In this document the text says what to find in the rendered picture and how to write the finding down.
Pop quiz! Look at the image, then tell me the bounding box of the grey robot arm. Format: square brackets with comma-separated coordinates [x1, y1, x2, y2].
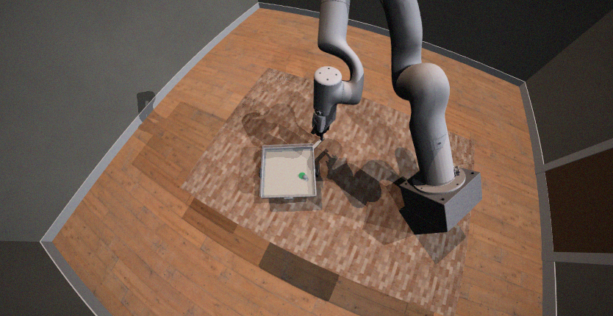
[313, 0, 466, 195]

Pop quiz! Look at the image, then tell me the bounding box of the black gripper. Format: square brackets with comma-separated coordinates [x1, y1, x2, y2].
[311, 110, 337, 137]

